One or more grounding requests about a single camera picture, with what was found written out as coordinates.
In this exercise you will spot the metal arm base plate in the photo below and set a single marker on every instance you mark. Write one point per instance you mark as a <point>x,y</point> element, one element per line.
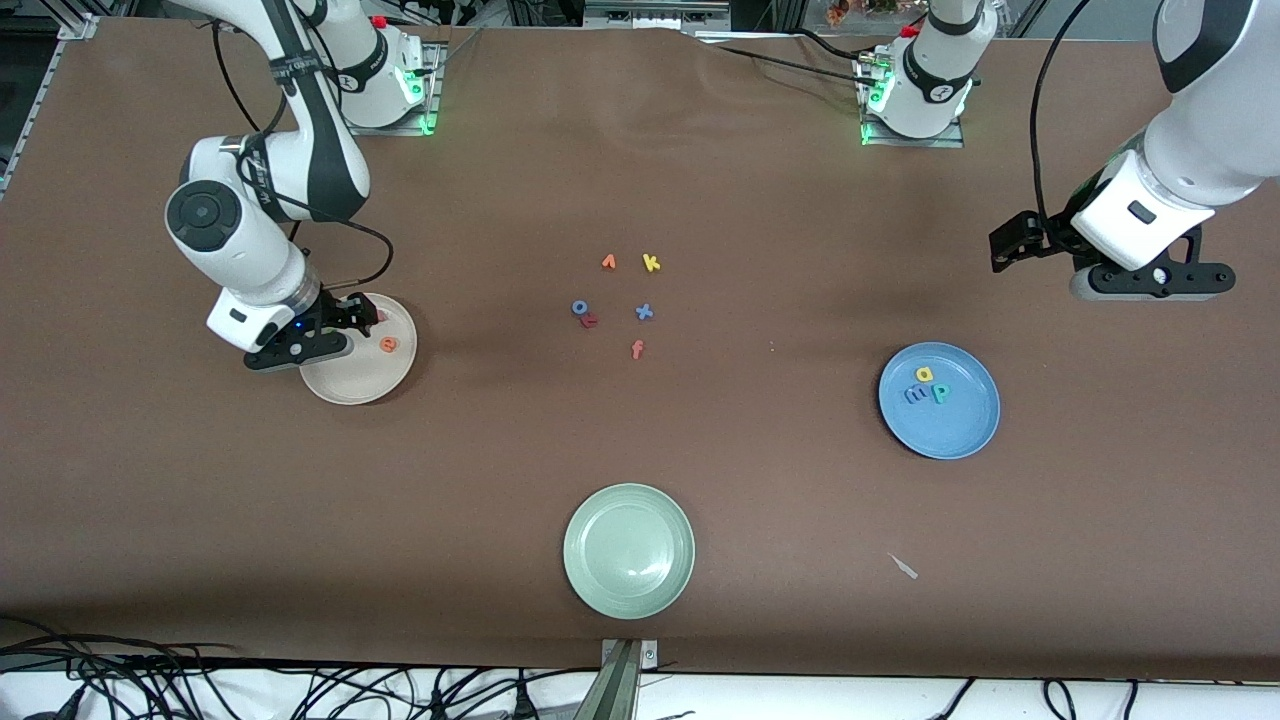
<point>930,143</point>
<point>432,100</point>

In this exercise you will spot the pale green round plate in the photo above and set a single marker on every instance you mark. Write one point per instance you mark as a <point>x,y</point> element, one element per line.
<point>629,551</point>

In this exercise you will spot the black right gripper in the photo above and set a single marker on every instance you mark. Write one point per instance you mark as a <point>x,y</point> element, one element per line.
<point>337,312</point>

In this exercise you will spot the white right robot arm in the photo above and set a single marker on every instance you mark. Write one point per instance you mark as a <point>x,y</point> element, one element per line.
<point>220,220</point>

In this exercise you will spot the grey metal post bracket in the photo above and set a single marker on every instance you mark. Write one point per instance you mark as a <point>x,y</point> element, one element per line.
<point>622,680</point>

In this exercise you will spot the brown table cover sheet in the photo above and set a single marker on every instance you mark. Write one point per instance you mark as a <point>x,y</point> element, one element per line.
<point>200,500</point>

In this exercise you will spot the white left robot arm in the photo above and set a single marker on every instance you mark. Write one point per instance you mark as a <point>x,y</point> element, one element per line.
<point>1200,150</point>

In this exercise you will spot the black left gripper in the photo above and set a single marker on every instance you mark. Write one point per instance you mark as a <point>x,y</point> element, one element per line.
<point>1040,240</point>

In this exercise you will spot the beige round plate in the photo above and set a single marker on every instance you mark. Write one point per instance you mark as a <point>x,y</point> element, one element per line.
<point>360,380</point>

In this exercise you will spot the blue round plate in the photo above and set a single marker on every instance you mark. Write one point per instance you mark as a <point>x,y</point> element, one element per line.
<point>950,430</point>

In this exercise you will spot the aluminium table frame rail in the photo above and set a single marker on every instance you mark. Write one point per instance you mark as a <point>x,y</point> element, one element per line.
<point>75,27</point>

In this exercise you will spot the silver metal frame bar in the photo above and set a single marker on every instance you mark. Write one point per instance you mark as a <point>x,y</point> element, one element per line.
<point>655,14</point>

